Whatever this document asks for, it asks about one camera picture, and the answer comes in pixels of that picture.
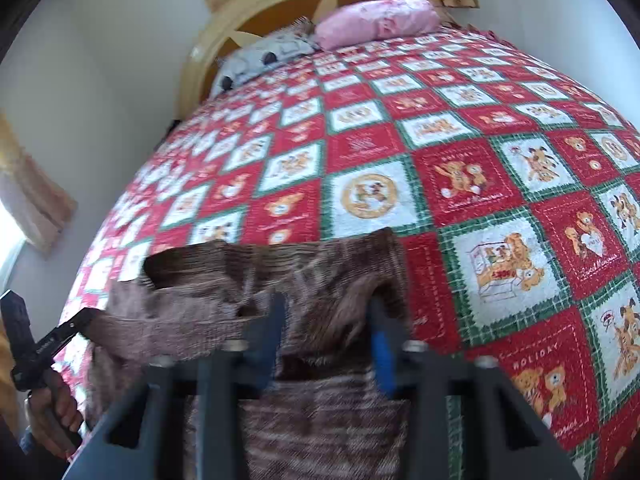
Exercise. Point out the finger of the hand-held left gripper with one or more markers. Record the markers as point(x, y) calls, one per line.
point(14, 317)
point(67, 332)

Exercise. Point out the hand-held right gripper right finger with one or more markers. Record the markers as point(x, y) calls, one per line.
point(382, 366)

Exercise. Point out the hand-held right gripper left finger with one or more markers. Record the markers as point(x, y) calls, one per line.
point(270, 355)

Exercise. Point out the brown knitted sweater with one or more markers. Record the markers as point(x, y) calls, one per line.
point(320, 280)

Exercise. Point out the person's left forearm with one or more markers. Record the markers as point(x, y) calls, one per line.
point(6, 385)

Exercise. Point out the person's left hand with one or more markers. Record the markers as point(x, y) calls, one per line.
point(55, 410)

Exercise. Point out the large side window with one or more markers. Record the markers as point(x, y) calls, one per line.
point(9, 240)

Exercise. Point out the dark cloth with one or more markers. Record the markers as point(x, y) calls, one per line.
point(172, 127)

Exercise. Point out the red checked printed quilt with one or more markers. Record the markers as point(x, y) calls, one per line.
point(400, 135)

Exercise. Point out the grey white patterned pillow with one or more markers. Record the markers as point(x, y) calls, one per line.
point(260, 55)

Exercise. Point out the cream wooden headboard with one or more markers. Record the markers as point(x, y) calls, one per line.
point(240, 15)

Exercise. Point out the pink pillow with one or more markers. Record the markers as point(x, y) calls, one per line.
point(375, 20)

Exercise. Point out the pink cloth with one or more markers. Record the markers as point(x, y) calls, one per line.
point(482, 34)

